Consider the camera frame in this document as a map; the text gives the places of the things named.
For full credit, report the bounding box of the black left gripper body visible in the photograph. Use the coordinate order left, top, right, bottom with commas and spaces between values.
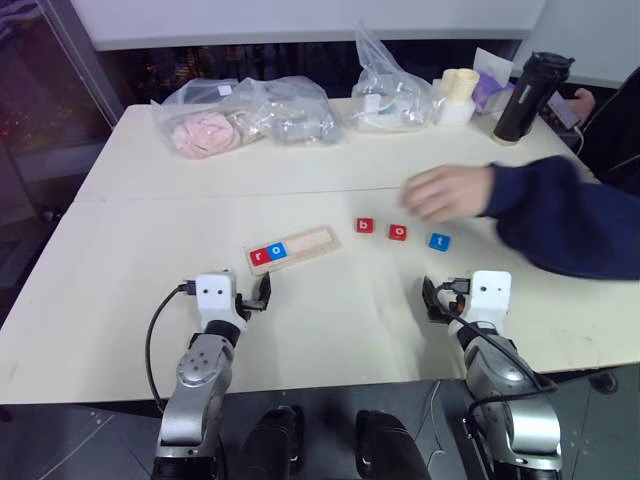
234, 293, 266, 322

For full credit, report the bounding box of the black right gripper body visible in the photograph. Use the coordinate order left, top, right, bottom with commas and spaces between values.
427, 285, 473, 325

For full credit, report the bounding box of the wooden letter tray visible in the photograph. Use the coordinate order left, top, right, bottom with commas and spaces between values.
244, 224, 344, 278

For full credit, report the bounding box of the person's left hand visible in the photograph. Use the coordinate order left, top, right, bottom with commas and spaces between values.
401, 163, 497, 222

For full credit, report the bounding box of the person's right hand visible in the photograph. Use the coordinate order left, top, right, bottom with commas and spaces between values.
569, 88, 598, 124

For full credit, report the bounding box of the dark rounded shape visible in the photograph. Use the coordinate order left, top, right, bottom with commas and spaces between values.
238, 404, 307, 480
354, 409, 432, 480

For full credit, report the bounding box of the plastic bag with pink item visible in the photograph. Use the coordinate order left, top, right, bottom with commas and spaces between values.
150, 77, 252, 161

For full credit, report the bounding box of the black chair caster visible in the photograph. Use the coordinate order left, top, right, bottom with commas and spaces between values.
588, 371, 620, 395

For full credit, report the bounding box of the plastic bag with grey items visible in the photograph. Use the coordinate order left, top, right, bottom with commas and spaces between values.
233, 75, 347, 148

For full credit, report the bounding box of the plastic bag with white items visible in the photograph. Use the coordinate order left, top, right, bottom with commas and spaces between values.
349, 19, 434, 134

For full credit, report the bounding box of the cream and white container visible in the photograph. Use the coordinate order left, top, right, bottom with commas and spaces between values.
438, 68, 482, 127

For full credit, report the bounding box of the black tumbler bottle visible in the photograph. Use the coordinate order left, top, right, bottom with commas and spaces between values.
492, 51, 577, 147

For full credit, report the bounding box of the purple tissue pack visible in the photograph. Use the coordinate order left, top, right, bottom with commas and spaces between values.
471, 47, 517, 116

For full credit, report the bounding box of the smartphone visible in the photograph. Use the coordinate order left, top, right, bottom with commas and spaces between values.
545, 94, 584, 130

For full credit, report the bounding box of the person's dark clothed torso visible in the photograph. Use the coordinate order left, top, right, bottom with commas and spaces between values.
579, 64, 640, 197

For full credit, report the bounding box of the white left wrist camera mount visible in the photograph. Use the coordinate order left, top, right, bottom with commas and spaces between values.
193, 270, 250, 334

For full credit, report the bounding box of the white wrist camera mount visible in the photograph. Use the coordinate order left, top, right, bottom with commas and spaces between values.
468, 270, 513, 327
193, 270, 250, 334

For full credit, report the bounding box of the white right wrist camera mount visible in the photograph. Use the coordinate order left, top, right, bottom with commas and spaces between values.
468, 270, 513, 327

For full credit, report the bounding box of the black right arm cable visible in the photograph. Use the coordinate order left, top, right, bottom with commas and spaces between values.
433, 276, 560, 416

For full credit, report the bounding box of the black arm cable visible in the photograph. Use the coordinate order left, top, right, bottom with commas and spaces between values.
144, 281, 199, 414
433, 276, 560, 416

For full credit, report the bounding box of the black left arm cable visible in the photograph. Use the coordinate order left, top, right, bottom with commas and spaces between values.
144, 281, 199, 414

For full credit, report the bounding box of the thin white hanging cable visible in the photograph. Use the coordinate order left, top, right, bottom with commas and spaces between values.
426, 379, 447, 457

